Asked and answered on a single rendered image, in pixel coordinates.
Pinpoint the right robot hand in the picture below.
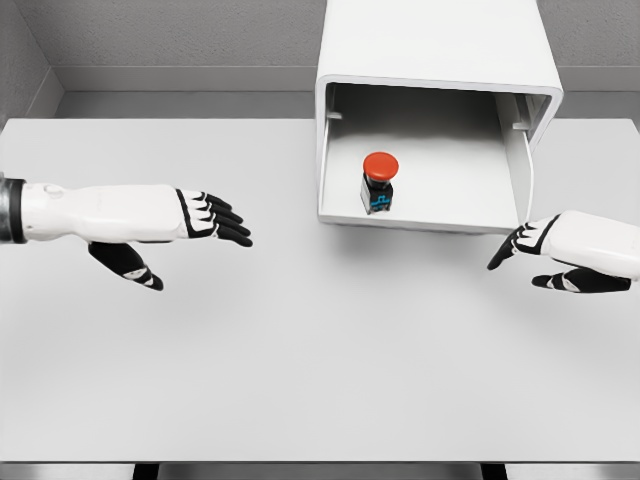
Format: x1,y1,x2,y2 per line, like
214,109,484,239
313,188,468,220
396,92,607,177
486,210,640,295

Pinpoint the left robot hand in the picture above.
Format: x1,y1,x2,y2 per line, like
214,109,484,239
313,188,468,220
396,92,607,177
74,184,254,293

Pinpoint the white cabinet drawer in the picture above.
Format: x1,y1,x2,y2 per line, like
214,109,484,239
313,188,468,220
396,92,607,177
316,110,536,236

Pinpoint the red button load switch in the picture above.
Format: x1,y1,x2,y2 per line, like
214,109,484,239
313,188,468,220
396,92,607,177
359,151,401,216

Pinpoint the white tabletop storage cabinet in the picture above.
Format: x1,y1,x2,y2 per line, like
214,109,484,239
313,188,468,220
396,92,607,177
314,0,565,161

